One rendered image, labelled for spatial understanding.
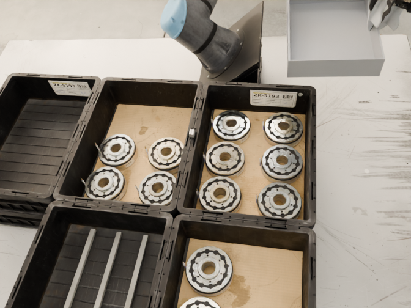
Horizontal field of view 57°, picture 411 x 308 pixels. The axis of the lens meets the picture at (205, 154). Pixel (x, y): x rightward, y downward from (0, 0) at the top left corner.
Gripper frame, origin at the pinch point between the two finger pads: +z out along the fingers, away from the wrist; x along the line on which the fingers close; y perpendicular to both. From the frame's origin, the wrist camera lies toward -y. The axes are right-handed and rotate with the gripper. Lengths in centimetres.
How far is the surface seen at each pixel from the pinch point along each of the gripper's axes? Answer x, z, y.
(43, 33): -139, 153, -145
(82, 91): -70, 41, -1
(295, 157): -11.2, 26.0, 22.5
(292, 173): -12.5, 26.0, 27.6
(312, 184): -10.7, 19.8, 33.5
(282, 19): 27, 105, -146
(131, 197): -51, 40, 32
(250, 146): -21.1, 31.9, 16.8
